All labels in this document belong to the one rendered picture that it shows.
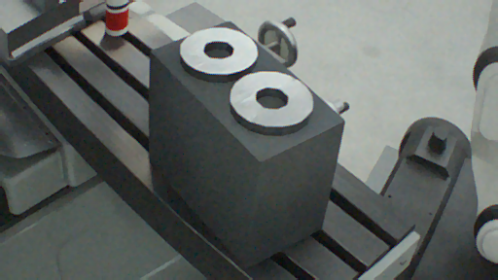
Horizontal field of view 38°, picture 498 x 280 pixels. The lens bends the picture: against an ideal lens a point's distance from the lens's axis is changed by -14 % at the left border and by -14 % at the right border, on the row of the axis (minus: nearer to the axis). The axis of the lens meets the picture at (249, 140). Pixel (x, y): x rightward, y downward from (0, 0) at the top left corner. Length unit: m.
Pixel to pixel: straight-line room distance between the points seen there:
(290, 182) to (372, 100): 1.84
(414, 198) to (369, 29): 1.53
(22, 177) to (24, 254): 0.17
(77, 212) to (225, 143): 0.55
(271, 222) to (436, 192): 0.75
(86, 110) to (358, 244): 0.44
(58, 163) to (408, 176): 0.74
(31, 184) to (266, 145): 0.53
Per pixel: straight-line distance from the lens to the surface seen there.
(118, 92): 1.20
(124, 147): 1.12
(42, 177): 1.28
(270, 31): 1.80
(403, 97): 2.78
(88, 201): 1.39
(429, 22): 3.23
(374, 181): 1.90
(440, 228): 1.61
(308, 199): 0.96
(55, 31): 1.32
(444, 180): 1.68
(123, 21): 1.30
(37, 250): 1.38
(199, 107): 0.91
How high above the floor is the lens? 1.75
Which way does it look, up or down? 44 degrees down
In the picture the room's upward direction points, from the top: 6 degrees clockwise
